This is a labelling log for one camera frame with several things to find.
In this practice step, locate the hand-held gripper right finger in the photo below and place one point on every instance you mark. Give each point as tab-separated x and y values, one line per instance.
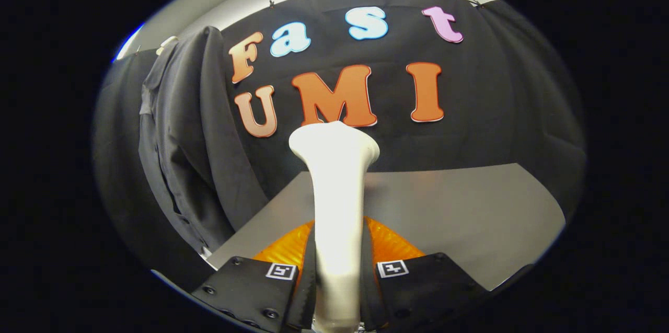
367	291

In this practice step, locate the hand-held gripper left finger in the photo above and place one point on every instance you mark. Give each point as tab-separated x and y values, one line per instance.
308	291

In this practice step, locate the dark grey button shirt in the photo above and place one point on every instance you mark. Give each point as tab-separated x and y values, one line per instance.
183	129

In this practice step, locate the cream clothes hanger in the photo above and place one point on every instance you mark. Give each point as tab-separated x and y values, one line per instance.
166	44

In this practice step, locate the grey drawer cabinet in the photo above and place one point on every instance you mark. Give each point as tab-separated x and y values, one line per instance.
444	218

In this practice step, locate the black backdrop cloth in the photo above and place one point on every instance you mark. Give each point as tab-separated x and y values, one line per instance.
496	113

